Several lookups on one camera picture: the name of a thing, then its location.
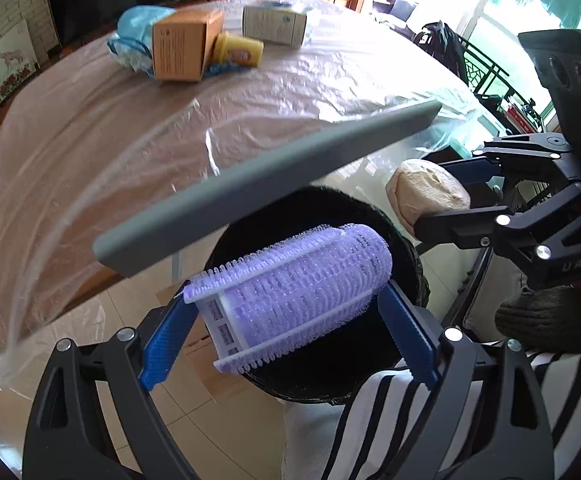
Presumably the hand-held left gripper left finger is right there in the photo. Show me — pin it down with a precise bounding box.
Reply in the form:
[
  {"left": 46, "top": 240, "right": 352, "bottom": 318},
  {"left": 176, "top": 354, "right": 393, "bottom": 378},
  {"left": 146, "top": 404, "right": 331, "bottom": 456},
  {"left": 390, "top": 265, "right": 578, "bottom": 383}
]
[{"left": 23, "top": 292, "right": 201, "bottom": 480}]

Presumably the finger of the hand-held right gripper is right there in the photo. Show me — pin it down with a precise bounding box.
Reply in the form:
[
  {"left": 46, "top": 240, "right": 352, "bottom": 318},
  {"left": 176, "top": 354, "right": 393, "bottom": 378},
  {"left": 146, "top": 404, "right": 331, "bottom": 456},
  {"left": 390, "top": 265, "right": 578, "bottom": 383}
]
[
  {"left": 413, "top": 182, "right": 581, "bottom": 272},
  {"left": 438, "top": 132, "right": 579, "bottom": 191}
]

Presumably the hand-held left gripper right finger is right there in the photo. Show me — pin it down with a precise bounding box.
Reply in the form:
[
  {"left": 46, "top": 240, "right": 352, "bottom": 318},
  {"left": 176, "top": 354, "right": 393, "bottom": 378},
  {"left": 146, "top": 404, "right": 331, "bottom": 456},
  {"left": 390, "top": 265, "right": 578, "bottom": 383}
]
[{"left": 377, "top": 280, "right": 556, "bottom": 480}]

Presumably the beige round bun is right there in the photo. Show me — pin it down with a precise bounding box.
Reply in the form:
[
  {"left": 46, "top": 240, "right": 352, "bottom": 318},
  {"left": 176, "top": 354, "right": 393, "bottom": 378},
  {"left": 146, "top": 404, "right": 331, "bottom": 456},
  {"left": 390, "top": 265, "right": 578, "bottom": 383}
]
[{"left": 385, "top": 158, "right": 471, "bottom": 238}]

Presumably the purple hair roller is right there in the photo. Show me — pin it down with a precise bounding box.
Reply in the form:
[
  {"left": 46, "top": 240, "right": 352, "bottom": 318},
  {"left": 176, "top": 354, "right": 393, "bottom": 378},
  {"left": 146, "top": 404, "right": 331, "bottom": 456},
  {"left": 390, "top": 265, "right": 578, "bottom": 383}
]
[{"left": 184, "top": 223, "right": 394, "bottom": 375}]

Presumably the black trash bin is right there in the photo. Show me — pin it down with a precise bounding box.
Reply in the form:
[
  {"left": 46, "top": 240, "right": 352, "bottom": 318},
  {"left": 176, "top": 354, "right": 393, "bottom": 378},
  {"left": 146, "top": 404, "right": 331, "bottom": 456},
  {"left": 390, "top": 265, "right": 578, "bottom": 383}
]
[{"left": 204, "top": 186, "right": 429, "bottom": 406}]

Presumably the yellow plastic cup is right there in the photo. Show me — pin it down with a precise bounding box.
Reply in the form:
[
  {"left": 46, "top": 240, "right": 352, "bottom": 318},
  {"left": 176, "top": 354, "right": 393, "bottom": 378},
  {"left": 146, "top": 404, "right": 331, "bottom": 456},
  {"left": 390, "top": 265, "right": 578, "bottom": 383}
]
[{"left": 213, "top": 31, "right": 264, "bottom": 67}]

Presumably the person's right forearm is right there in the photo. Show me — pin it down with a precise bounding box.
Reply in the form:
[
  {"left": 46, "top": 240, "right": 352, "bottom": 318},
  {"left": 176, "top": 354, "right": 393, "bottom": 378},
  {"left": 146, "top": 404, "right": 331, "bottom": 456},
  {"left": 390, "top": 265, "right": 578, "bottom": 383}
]
[{"left": 495, "top": 282, "right": 581, "bottom": 353}]

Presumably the flat brown cardboard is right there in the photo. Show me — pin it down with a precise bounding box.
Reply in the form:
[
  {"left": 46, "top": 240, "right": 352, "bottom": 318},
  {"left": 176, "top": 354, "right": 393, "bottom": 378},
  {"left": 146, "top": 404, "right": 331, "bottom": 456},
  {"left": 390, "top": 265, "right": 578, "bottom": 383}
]
[{"left": 155, "top": 280, "right": 251, "bottom": 401}]

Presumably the striped black white clothing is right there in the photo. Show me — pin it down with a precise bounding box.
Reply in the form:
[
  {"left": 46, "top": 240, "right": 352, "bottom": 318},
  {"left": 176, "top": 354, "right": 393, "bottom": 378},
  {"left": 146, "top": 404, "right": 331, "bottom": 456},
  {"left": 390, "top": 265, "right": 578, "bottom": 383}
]
[{"left": 283, "top": 350, "right": 581, "bottom": 480}]

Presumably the black bag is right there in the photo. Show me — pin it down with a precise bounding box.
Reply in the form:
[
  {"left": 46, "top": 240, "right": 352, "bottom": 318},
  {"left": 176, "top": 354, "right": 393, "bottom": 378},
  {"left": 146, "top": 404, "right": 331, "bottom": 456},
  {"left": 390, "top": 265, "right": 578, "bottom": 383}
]
[{"left": 415, "top": 22, "right": 466, "bottom": 86}]

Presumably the clear plastic table cover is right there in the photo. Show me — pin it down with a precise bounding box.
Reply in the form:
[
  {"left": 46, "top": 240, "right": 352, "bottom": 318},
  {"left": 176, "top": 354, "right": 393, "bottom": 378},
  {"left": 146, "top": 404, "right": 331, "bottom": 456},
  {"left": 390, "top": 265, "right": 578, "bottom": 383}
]
[{"left": 0, "top": 0, "right": 486, "bottom": 386}]

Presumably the white cardboard box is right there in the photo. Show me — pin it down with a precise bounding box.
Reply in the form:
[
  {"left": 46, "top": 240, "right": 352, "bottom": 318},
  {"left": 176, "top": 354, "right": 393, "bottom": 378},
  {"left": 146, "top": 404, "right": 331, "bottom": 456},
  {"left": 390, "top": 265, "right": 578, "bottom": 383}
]
[{"left": 242, "top": 2, "right": 316, "bottom": 49}]

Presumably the orange cardboard box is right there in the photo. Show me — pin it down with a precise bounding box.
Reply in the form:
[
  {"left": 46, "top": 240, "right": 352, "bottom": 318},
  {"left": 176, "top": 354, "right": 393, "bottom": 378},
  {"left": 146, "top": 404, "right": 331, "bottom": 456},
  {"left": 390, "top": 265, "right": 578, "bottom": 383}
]
[{"left": 152, "top": 9, "right": 225, "bottom": 83}]

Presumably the blue plastic bag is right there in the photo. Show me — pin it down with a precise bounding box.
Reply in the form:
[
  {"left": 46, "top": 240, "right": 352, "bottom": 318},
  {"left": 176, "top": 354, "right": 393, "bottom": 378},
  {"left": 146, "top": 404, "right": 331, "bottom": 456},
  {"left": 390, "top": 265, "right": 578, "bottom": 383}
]
[{"left": 108, "top": 6, "right": 221, "bottom": 78}]

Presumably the framed animal painting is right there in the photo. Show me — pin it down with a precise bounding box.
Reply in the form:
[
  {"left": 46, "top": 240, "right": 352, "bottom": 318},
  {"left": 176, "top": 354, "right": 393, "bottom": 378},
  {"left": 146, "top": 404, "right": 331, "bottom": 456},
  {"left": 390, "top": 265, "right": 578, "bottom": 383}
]
[{"left": 0, "top": 20, "right": 38, "bottom": 98}]

